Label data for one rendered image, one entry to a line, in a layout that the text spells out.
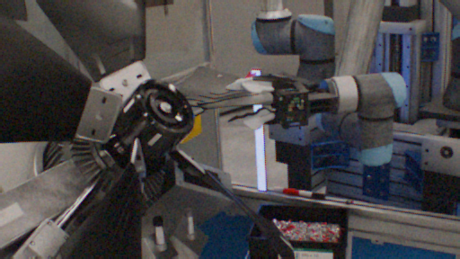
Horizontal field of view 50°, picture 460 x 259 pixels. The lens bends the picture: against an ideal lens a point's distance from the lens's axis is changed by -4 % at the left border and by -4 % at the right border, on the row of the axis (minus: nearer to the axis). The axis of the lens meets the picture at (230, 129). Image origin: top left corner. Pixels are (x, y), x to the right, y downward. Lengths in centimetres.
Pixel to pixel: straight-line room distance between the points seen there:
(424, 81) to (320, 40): 36
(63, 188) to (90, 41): 29
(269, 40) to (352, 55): 54
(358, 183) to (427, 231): 45
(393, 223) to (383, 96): 36
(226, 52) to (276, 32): 327
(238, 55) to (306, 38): 339
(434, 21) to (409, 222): 67
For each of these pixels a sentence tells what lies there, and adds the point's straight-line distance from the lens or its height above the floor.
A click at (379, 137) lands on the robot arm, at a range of 109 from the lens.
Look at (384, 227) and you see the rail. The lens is 130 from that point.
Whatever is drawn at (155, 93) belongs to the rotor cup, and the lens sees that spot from 88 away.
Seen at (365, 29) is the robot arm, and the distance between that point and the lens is 117.
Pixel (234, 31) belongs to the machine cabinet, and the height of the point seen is 80.
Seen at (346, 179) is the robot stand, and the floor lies 76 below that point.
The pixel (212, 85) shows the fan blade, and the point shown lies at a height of 119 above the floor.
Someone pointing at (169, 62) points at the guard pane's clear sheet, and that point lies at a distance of 219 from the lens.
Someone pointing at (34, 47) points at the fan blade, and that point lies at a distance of 83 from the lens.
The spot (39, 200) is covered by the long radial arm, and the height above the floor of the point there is 111.
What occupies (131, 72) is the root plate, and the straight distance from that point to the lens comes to 96.
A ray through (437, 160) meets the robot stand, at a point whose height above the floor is 94.
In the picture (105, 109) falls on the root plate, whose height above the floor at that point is 123.
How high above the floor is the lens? 145
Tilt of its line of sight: 18 degrees down
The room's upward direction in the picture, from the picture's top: 4 degrees counter-clockwise
